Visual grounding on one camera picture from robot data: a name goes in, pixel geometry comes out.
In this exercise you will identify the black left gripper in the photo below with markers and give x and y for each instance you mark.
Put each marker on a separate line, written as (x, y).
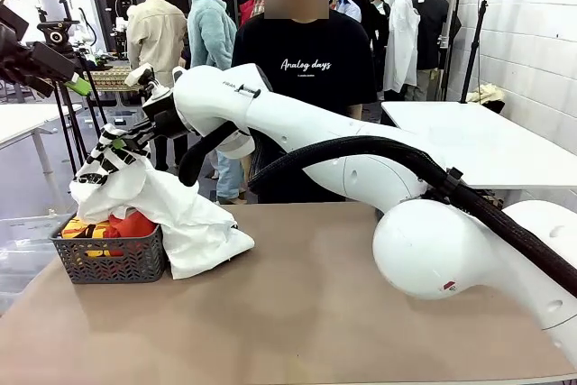
(11, 56)

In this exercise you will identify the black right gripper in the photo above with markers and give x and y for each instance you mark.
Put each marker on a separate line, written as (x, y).
(169, 125)

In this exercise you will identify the orange cartoon mouse t-shirt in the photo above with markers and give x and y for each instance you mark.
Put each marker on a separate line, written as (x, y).
(130, 225)

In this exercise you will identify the white black-print t-shirt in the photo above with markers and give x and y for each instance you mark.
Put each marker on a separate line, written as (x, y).
(180, 222)

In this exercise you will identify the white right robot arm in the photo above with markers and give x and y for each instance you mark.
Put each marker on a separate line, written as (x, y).
(360, 168)

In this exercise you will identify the person's left forearm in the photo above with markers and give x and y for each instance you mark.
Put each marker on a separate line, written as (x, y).
(356, 110)

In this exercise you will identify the white table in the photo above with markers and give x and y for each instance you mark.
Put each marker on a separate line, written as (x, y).
(473, 141)
(22, 121)

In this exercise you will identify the table with patterned cloth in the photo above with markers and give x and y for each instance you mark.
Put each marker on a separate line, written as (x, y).
(108, 78)

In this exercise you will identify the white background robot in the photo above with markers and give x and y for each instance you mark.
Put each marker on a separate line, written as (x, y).
(121, 29)

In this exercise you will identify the mannequin in beige shirt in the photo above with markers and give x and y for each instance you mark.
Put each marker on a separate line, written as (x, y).
(155, 38)

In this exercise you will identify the dark grey plastic basket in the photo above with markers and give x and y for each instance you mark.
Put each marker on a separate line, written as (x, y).
(112, 263)

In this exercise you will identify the mannequin in blue fleece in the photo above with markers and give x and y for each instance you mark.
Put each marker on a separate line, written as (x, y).
(209, 33)

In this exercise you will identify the clear plastic storage bin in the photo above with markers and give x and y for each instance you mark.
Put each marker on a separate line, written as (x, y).
(22, 245)

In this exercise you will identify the person in black t-shirt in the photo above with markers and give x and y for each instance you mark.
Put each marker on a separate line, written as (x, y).
(306, 42)

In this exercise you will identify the mannequin in black suit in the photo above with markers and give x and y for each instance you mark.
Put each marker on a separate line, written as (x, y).
(376, 20)

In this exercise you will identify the mannequin in white shirt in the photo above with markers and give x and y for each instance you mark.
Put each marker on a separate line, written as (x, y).
(401, 42)

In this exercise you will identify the mannequin in black jacket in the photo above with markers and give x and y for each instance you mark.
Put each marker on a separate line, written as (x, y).
(430, 29)

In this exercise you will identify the black light stand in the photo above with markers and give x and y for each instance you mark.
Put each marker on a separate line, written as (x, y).
(473, 51)

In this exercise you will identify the pale yellow cloth heap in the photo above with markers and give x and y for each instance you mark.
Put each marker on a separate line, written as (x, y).
(484, 92)

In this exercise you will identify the black camera tripod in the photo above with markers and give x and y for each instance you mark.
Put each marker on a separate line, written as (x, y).
(63, 42)

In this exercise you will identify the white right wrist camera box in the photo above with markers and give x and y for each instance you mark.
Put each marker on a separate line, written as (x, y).
(140, 75)

